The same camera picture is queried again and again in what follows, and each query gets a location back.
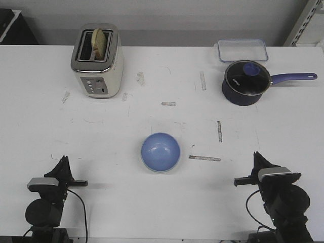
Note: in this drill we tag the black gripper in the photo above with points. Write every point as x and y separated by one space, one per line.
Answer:
59 196
270 184

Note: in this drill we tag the green bowl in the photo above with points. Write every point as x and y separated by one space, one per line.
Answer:
162 172

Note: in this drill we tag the blue bowl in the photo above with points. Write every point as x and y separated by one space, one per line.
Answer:
160 151

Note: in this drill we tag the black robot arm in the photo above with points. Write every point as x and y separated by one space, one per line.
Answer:
45 214
284 202

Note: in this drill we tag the dark blue saucepan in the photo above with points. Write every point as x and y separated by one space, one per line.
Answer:
245 100

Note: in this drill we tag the glass pot lid blue knob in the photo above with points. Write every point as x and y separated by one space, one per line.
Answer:
247 77

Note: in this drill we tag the clear plastic food container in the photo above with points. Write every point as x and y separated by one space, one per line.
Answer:
230 50

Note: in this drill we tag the cream and steel toaster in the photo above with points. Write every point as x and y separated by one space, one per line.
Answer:
98 78

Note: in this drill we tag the bread slice in toaster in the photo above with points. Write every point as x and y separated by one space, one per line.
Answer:
98 42

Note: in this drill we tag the black box background left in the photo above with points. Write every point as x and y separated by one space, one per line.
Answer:
15 30

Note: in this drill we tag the white perforated shelf upright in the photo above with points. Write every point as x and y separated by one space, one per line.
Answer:
308 29

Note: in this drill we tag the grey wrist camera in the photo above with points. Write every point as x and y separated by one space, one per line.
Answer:
42 184
271 172

